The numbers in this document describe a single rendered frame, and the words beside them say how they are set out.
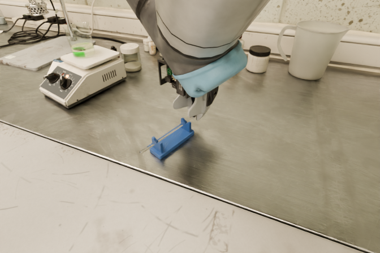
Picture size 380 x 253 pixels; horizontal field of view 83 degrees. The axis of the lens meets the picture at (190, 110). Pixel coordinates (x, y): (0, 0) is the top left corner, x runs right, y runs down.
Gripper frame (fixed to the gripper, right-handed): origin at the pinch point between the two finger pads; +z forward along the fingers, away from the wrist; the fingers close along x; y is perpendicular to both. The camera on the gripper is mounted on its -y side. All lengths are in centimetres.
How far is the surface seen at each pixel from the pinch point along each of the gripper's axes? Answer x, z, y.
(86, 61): -31.9, -5.3, 8.4
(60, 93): -30.7, 0.0, 17.2
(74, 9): -92, -7, -16
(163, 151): 1.4, 2.2, 11.8
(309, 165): 23.4, 3.4, -4.9
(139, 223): 8.6, 3.4, 23.0
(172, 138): 0.0, 2.4, 8.0
